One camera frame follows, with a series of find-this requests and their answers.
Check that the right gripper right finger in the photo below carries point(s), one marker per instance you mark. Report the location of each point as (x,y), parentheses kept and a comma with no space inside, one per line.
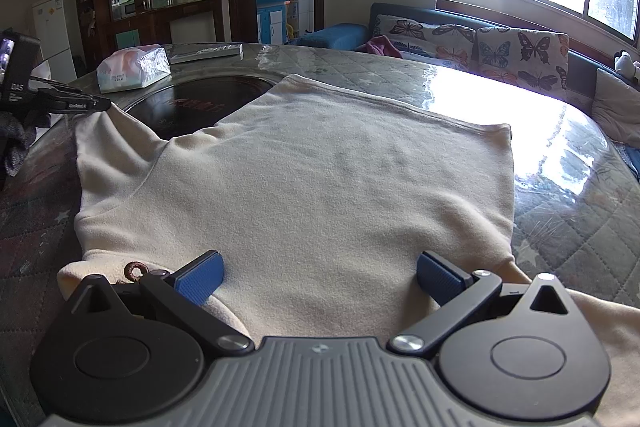
(461,296)

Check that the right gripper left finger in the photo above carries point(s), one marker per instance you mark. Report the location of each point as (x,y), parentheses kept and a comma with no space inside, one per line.
(178,298)

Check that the cream knit sweater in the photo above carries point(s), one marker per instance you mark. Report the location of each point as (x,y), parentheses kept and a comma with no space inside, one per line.
(319,199)

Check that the gloved left hand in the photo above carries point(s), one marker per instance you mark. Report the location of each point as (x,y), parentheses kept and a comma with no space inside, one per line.
(18,133)

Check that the white refrigerator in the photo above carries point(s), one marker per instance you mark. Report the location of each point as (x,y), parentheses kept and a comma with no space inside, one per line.
(51,31)

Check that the pink tissue pack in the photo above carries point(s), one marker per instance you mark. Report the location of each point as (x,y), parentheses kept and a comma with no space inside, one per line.
(132,68)

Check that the black round induction cooktop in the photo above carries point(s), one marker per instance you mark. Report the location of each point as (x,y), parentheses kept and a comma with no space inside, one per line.
(193,105)

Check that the grey remote control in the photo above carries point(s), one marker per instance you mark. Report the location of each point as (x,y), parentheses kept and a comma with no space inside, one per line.
(218,50)

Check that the grey plain cushion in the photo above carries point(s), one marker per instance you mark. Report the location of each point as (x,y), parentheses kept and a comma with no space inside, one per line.
(616,109)

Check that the butterfly cushion right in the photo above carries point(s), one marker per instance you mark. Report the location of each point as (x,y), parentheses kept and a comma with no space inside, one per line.
(534,60)

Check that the butterfly cushion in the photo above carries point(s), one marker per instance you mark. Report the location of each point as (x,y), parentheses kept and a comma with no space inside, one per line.
(449,45)
(534,60)

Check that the butterfly cushion left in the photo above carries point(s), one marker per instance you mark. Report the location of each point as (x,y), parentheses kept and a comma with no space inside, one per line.
(449,45)

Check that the blue corner sofa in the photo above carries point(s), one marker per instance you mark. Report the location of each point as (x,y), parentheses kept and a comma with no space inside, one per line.
(582,69)

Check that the magenta cloth on sofa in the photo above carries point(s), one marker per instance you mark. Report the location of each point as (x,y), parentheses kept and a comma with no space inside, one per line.
(380,46)

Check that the blue white small cabinet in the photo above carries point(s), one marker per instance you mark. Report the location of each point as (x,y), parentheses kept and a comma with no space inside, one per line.
(271,21)

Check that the panda plush toy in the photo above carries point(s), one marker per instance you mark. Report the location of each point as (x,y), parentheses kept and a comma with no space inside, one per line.
(626,67)

